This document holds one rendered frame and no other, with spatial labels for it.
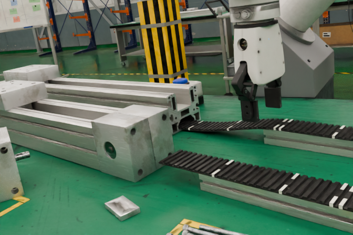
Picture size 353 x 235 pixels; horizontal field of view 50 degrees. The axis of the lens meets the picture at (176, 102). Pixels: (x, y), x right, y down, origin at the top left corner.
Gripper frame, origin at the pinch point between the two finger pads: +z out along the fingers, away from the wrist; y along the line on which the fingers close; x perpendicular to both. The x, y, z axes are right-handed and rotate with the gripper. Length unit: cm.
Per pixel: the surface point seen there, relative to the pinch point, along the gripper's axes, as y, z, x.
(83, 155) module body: -23.9, 3.7, 23.3
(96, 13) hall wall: 648, -19, 902
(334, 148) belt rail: -1.9, 5.0, -13.5
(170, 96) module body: -3.7, -2.1, 19.0
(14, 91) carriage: -21, -6, 51
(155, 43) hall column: 225, 19, 250
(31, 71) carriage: -4, -6, 76
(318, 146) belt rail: -1.9, 5.1, -10.8
